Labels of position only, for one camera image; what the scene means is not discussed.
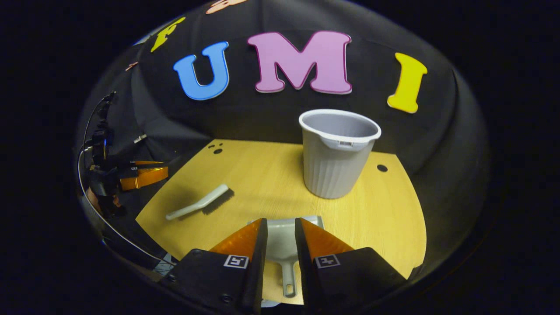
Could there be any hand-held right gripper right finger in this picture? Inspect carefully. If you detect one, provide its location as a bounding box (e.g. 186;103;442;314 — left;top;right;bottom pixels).
294;217;407;315

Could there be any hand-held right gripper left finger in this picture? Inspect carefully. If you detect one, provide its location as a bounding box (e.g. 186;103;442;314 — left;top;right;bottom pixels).
160;218;268;315

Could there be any grey plastic dustpan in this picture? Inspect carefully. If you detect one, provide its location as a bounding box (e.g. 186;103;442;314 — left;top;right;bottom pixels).
248;215;325;308

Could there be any small white broom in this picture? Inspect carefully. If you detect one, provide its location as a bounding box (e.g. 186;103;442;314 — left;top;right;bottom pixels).
165;184;235;221

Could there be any white ribbed garbage bin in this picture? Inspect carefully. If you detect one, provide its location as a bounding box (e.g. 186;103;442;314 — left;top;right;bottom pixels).
299;109;382;200

